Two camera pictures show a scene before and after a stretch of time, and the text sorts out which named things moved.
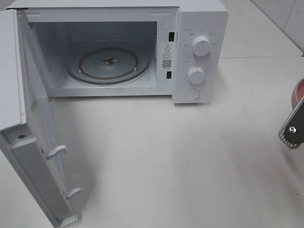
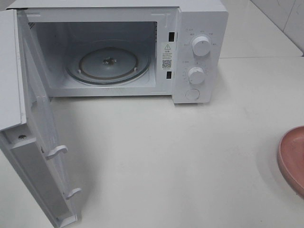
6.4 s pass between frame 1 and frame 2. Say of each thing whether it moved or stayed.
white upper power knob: stayed
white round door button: stayed
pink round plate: moved
